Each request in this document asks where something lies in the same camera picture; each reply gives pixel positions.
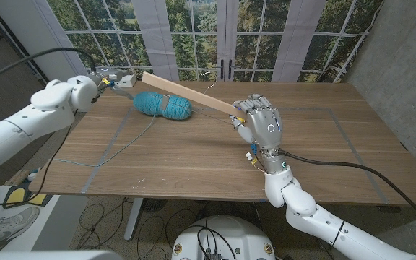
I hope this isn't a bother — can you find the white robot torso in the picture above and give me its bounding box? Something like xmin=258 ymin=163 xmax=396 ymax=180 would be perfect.
xmin=171 ymin=215 xmax=276 ymax=260

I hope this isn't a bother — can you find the teal yarn skein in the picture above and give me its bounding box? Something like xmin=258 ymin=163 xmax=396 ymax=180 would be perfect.
xmin=51 ymin=91 xmax=194 ymax=168

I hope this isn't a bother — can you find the wooden floor stick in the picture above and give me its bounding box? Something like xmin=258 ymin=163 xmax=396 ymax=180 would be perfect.
xmin=5 ymin=168 xmax=32 ymax=186

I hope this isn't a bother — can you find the grey sneaker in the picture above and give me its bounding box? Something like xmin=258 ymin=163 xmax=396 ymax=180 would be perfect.
xmin=0 ymin=205 xmax=41 ymax=252

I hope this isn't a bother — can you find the wooden clothes hanger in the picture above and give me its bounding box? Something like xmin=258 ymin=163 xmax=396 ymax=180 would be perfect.
xmin=141 ymin=71 xmax=248 ymax=126

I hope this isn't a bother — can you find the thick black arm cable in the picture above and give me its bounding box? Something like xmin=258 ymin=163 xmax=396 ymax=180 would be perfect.
xmin=0 ymin=46 xmax=98 ymax=88
xmin=277 ymin=149 xmax=416 ymax=234

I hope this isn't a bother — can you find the white table leg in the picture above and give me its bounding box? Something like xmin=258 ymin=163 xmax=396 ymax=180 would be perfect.
xmin=123 ymin=197 xmax=144 ymax=242

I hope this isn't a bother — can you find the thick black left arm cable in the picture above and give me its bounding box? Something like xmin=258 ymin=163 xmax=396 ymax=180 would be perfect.
xmin=0 ymin=46 xmax=98 ymax=88

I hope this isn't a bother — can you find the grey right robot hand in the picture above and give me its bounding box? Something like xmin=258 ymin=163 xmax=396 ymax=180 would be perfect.
xmin=229 ymin=93 xmax=289 ymax=174

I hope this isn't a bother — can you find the dark round floor object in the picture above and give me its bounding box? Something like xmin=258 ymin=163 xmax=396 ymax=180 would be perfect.
xmin=142 ymin=198 xmax=168 ymax=213

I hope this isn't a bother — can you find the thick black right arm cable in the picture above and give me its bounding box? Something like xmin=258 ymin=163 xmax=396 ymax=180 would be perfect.
xmin=277 ymin=149 xmax=416 ymax=234

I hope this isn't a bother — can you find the printed window backdrop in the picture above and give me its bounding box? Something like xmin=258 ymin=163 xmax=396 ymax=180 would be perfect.
xmin=47 ymin=0 xmax=384 ymax=95

